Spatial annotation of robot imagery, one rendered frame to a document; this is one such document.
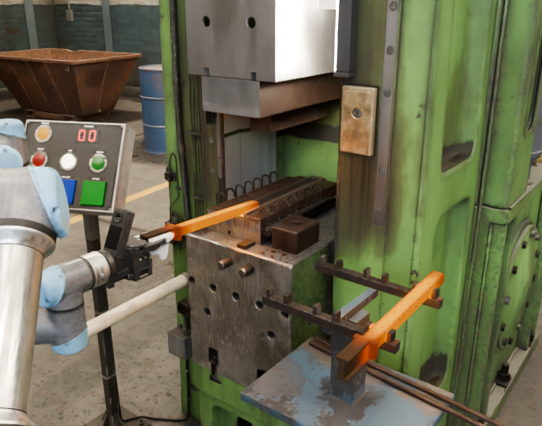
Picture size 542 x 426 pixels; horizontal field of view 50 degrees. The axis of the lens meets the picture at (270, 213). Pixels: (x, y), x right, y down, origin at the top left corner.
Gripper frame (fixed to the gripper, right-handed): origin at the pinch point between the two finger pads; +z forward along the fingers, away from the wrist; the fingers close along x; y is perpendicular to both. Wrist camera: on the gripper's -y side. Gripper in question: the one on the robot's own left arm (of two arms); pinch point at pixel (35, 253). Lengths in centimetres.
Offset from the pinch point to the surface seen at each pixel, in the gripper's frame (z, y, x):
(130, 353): 93, -62, -71
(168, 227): -10.0, -21.9, 29.9
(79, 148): -19.3, -26.9, -25.2
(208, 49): -50, -47, 16
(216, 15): -59, -47, 19
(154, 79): 14, -278, -377
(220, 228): 0, -47, 18
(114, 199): -5.9, -28.9, -9.4
